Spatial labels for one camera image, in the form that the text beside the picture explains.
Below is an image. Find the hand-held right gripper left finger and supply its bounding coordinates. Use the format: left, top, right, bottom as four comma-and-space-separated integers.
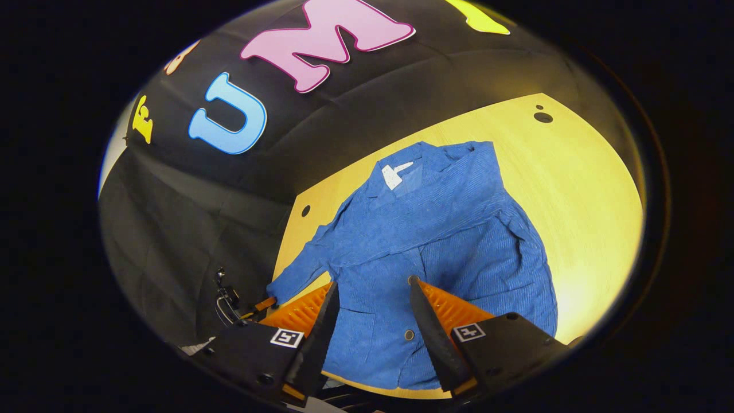
183, 280, 340, 408

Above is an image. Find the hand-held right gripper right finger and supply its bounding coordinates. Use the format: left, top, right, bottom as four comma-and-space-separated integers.
407, 275, 574, 399

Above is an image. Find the blue jacket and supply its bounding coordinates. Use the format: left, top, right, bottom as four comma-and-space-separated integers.
267, 141, 558, 391

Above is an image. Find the black backdrop cloth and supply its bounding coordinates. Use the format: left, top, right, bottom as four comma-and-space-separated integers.
99, 0, 631, 356

